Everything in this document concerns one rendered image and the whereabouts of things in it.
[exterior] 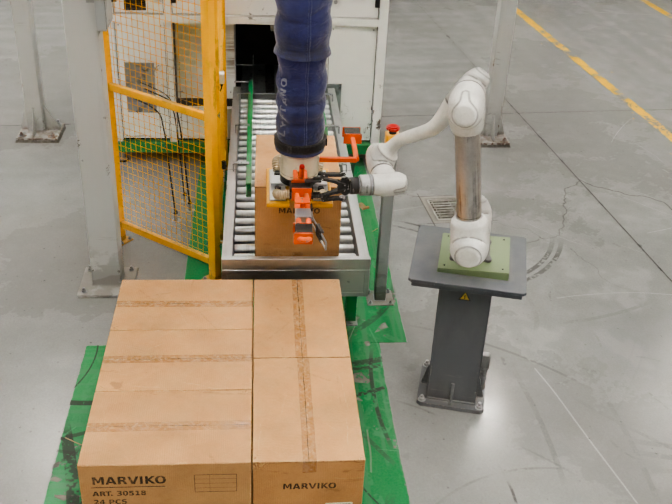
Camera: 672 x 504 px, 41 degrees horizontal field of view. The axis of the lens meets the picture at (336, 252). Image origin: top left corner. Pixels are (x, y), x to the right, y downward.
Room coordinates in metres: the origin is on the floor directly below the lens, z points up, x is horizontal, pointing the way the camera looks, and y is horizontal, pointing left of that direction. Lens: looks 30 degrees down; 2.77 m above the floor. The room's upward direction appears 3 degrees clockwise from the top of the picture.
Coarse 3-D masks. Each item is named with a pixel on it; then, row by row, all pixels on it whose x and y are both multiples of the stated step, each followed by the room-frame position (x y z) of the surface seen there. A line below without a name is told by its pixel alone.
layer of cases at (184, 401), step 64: (128, 320) 3.14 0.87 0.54; (192, 320) 3.16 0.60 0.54; (256, 320) 3.19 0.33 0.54; (320, 320) 3.21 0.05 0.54; (128, 384) 2.71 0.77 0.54; (192, 384) 2.73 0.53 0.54; (256, 384) 2.75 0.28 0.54; (320, 384) 2.77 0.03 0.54; (128, 448) 2.36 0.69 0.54; (192, 448) 2.38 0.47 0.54; (256, 448) 2.40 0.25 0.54; (320, 448) 2.41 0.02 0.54
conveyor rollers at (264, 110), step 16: (240, 112) 5.60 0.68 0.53; (256, 112) 5.59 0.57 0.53; (272, 112) 5.60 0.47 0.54; (240, 128) 5.31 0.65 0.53; (256, 128) 5.32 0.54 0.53; (272, 128) 5.33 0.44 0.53; (240, 144) 5.05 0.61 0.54; (240, 160) 4.80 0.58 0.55; (240, 176) 4.60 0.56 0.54; (240, 192) 4.42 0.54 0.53; (240, 208) 4.24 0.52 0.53; (240, 224) 4.06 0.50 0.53; (240, 240) 3.88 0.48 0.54; (352, 240) 3.94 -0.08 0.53
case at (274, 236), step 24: (264, 144) 4.14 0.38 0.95; (264, 168) 3.86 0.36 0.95; (336, 168) 3.90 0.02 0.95; (264, 192) 3.66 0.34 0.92; (264, 216) 3.66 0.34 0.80; (288, 216) 3.68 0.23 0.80; (336, 216) 3.70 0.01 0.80; (264, 240) 3.66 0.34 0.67; (288, 240) 3.68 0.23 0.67; (336, 240) 3.70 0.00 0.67
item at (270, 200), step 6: (270, 168) 3.79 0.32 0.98; (270, 174) 3.72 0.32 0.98; (276, 174) 3.69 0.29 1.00; (270, 180) 3.67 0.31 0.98; (270, 186) 3.61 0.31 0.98; (276, 186) 3.56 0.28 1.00; (282, 186) 3.61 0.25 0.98; (288, 186) 3.63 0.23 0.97; (270, 192) 3.55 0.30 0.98; (270, 198) 3.50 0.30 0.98; (270, 204) 3.46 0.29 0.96; (276, 204) 3.47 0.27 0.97; (282, 204) 3.47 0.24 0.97; (288, 204) 3.47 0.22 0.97
